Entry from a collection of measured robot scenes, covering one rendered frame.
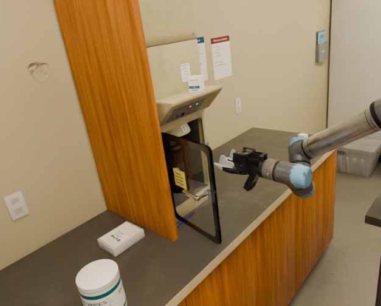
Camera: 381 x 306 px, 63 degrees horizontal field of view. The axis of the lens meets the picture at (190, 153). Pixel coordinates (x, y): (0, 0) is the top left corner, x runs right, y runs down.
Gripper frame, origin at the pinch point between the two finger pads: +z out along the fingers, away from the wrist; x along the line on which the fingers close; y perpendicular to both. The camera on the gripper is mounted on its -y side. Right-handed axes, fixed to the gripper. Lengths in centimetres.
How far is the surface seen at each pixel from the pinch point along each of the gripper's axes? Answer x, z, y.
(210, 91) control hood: -10.7, 11.2, 25.9
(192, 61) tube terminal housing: -14.2, 22.9, 37.6
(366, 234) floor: -157, -20, -122
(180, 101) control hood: 7.1, 11.3, 26.0
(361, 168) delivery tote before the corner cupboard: -258, 13, -111
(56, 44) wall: 23, 66, 51
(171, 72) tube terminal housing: -1.0, 22.7, 35.2
